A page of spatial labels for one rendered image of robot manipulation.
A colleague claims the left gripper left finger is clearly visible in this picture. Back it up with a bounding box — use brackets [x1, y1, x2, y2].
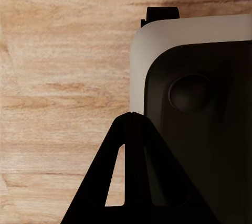
[61, 112, 140, 224]

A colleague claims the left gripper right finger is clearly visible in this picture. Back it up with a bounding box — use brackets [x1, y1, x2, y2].
[132, 112, 221, 224]

